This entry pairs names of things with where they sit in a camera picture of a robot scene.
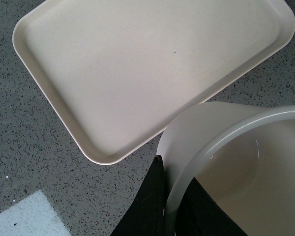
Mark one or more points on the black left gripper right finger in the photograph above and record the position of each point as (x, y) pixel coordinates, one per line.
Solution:
(199, 215)

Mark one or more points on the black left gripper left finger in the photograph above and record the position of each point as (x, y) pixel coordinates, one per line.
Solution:
(145, 215)

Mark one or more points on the white smiley mug black handle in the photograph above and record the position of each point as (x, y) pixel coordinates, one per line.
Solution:
(244, 158)

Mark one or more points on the cream rectangular plastic tray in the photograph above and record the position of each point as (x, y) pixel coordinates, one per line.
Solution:
(117, 72)

